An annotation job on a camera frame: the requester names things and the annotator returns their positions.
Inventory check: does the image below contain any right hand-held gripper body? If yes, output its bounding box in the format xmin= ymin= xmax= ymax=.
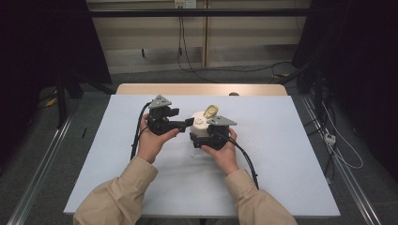
xmin=202 ymin=114 xmax=238 ymax=151

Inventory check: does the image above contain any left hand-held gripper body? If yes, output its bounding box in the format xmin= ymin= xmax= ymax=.
xmin=146 ymin=95 xmax=183 ymax=136

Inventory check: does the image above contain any clear bottle with cream lid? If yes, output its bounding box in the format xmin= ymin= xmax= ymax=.
xmin=189 ymin=104 xmax=221 ymax=139

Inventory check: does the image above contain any person's right hand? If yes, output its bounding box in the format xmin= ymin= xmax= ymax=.
xmin=200 ymin=127 xmax=240 ymax=176

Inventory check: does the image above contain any person's left hand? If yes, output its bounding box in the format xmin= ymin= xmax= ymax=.
xmin=136 ymin=112 xmax=181 ymax=165

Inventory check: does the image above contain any wooden table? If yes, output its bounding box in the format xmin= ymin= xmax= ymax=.
xmin=115 ymin=82 xmax=288 ymax=97

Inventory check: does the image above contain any wooden vertical strip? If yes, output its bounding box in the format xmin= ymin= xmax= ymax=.
xmin=202 ymin=0 xmax=210 ymax=68

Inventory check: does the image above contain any black metal stand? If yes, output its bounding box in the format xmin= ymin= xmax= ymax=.
xmin=54 ymin=69 xmax=84 ymax=129
xmin=276 ymin=59 xmax=328 ymax=121

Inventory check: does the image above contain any black horizontal bar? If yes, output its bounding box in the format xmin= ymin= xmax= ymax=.
xmin=88 ymin=7 xmax=312 ymax=19

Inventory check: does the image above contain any white power strip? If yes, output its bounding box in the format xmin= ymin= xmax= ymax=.
xmin=323 ymin=132 xmax=338 ymax=146

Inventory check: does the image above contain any dark curtain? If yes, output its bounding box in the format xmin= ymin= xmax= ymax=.
xmin=291 ymin=0 xmax=398 ymax=182
xmin=0 ymin=0 xmax=113 ymax=176

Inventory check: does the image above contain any left hand-held gripper black cable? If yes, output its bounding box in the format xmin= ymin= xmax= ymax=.
xmin=130 ymin=100 xmax=153 ymax=161

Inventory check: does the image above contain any hand-held gripper black cable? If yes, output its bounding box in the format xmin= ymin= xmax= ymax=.
xmin=130 ymin=100 xmax=153 ymax=161
xmin=219 ymin=132 xmax=260 ymax=190

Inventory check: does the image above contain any right hand-held gripper black cable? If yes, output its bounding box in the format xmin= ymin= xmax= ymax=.
xmin=219 ymin=132 xmax=260 ymax=190

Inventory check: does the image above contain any black cable on wall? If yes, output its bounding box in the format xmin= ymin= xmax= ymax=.
xmin=176 ymin=15 xmax=294 ymax=84

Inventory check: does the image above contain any white wall socket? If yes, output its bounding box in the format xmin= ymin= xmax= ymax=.
xmin=174 ymin=0 xmax=198 ymax=9

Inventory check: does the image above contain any metal floor rail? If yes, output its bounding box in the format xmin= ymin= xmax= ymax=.
xmin=6 ymin=113 xmax=75 ymax=225
xmin=300 ymin=94 xmax=383 ymax=225

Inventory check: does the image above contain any white cable on floor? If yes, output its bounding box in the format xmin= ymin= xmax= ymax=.
xmin=321 ymin=102 xmax=364 ymax=171

